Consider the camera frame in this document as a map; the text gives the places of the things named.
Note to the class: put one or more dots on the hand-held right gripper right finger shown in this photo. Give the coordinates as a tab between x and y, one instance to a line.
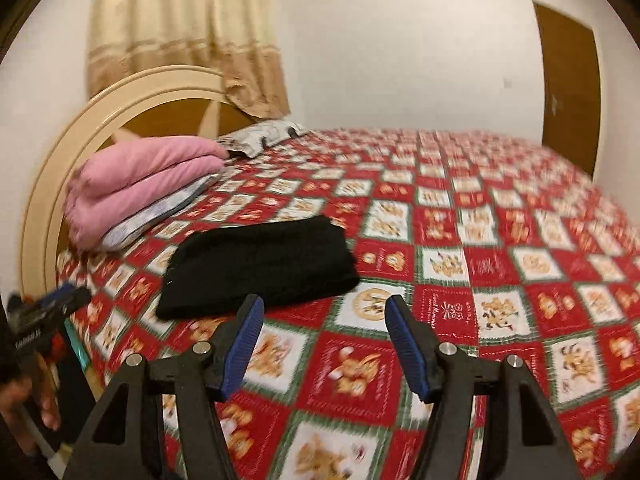
410	351

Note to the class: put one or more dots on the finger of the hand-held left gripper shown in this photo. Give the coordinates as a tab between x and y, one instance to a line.
60	294

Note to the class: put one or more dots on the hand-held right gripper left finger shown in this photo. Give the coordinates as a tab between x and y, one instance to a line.
242	346

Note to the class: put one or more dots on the black pants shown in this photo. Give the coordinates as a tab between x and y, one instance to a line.
260	265

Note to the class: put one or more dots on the person's left hand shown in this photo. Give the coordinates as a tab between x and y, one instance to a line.
30	402

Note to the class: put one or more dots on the red printed patchwork bedspread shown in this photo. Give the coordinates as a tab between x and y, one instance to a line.
450	260

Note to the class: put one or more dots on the pale floral pillow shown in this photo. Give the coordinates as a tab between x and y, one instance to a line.
150	217

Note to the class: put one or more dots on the cream round headboard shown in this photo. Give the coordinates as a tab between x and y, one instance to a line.
65	160

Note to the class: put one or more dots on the pink folded blanket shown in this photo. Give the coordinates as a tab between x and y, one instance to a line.
145	175

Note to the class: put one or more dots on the white ruffled pillow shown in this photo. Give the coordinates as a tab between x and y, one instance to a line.
260	135

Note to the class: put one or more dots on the beige patterned curtain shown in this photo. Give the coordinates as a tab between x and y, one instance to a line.
190	30

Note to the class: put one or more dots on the brown wooden door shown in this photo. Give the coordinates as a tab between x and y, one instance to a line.
570	90

